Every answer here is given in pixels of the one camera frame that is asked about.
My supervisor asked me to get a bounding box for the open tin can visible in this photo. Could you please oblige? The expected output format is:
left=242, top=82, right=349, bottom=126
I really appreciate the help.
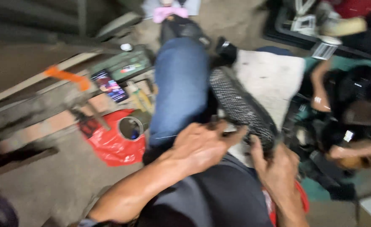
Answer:
left=117, top=110, right=152, bottom=141

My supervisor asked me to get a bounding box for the red plastic stool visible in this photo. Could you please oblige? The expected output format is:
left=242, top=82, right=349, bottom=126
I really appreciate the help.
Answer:
left=262, top=180, right=310, bottom=227

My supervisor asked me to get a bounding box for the yellow glue bottle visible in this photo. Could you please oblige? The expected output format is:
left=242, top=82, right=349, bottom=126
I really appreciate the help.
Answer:
left=126, top=80, right=155, bottom=115

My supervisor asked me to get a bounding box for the orange-handled tool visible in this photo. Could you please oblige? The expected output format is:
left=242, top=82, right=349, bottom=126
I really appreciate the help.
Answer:
left=43, top=64, right=92, bottom=92

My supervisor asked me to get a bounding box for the black mesh shoe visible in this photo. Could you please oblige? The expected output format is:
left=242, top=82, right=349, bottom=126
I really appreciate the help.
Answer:
left=209, top=66, right=281, bottom=156

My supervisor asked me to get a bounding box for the black smartphone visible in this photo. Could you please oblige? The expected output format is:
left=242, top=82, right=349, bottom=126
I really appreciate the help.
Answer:
left=91, top=69, right=130, bottom=104

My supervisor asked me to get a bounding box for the person's dark shirt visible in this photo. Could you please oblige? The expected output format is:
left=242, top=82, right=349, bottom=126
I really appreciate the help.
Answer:
left=137, top=153, right=275, bottom=227

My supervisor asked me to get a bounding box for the person's left hand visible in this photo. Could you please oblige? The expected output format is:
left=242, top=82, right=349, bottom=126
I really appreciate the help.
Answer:
left=159, top=121, right=248, bottom=178

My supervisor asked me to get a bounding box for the green metal box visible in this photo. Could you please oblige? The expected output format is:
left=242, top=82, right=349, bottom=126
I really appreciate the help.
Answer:
left=88, top=47, right=155, bottom=83

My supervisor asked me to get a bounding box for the wooden workbench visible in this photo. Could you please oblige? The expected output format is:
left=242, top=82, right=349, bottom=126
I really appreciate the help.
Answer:
left=0, top=50, right=156, bottom=171

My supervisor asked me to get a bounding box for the red plastic bag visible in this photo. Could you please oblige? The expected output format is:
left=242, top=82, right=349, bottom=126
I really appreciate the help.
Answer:
left=77, top=109, right=147, bottom=168

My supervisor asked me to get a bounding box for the white cloth sheet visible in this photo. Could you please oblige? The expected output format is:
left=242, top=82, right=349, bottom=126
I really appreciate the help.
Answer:
left=232, top=50, right=306, bottom=130

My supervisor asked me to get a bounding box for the pink sandal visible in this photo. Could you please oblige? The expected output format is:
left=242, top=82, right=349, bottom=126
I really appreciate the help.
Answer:
left=153, top=6, right=189, bottom=24

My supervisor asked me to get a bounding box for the person's blue jeans leg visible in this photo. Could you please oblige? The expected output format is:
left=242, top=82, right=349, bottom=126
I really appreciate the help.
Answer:
left=148, top=37, right=212, bottom=149

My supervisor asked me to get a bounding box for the black shoe with buckle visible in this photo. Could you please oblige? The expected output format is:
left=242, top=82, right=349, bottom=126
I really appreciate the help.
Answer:
left=160, top=15, right=212, bottom=48

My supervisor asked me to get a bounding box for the black high shoe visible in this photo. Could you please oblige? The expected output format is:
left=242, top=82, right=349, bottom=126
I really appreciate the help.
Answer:
left=211, top=37, right=238, bottom=67

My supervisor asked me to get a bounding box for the heap of shoes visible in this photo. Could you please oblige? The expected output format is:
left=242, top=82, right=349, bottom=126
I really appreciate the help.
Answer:
left=283, top=56, right=371, bottom=202

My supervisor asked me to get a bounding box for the person's right hand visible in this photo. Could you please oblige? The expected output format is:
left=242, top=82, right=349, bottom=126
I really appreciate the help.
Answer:
left=250, top=136, right=300, bottom=204

